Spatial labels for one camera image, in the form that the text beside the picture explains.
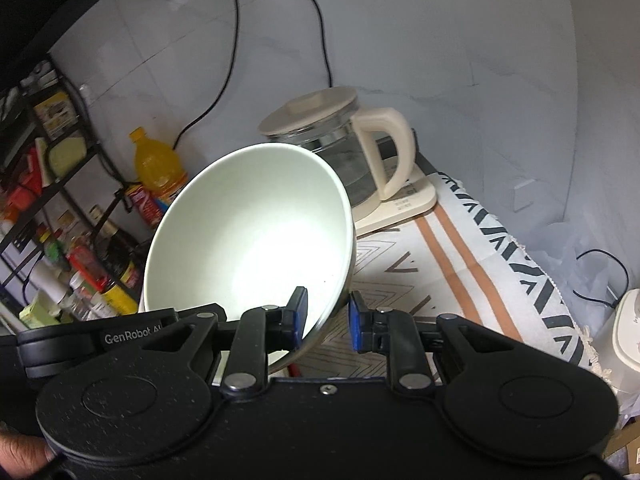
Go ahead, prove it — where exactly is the pale green ceramic bowl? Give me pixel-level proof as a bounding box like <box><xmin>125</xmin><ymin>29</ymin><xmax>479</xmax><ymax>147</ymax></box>
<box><xmin>141</xmin><ymin>143</ymin><xmax>356</xmax><ymax>373</ymax></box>

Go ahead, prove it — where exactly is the right human hand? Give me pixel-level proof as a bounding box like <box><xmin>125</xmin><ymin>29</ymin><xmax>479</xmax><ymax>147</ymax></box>
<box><xmin>0</xmin><ymin>422</ymin><xmax>55</xmax><ymax>479</ymax></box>

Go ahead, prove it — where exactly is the patterned table cloth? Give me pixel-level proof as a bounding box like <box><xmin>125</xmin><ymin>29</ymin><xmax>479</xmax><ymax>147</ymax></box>
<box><xmin>286</xmin><ymin>169</ymin><xmax>614</xmax><ymax>386</ymax></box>

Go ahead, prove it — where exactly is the cream kettle base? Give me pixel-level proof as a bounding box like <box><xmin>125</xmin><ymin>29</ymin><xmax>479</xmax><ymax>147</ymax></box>
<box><xmin>355</xmin><ymin>164</ymin><xmax>437</xmax><ymax>237</ymax></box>

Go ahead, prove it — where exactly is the dark soy sauce jug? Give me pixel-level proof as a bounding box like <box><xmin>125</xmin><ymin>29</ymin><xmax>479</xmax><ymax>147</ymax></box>
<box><xmin>94</xmin><ymin>220</ymin><xmax>141</xmax><ymax>315</ymax></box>

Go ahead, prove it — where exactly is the red drink can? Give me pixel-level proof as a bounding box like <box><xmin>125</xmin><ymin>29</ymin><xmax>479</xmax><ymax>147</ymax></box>
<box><xmin>126</xmin><ymin>184</ymin><xmax>163</xmax><ymax>231</ymax></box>

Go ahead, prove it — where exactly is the orange juice bottle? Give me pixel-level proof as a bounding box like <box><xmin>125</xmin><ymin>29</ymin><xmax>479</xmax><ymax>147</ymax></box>
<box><xmin>129</xmin><ymin>127</ymin><xmax>188</xmax><ymax>211</ymax></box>

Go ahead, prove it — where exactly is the white appliance at right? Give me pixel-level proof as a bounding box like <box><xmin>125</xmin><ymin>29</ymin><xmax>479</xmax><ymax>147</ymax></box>
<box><xmin>593</xmin><ymin>288</ymin><xmax>640</xmax><ymax>394</ymax></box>

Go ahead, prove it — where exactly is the black metal spice rack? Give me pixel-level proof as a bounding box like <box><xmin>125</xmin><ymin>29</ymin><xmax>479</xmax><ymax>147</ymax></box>
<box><xmin>1</xmin><ymin>55</ymin><xmax>134</xmax><ymax>309</ymax></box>

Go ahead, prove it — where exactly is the glass kettle with cream handle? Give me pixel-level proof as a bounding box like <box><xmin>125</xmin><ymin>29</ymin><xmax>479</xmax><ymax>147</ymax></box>
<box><xmin>258</xmin><ymin>87</ymin><xmax>416</xmax><ymax>221</ymax></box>

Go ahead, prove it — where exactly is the black power cable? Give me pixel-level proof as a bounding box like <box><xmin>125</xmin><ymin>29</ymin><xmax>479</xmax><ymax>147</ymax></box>
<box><xmin>171</xmin><ymin>0</ymin><xmax>239</xmax><ymax>151</ymax></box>
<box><xmin>278</xmin><ymin>0</ymin><xmax>334</xmax><ymax>89</ymax></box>

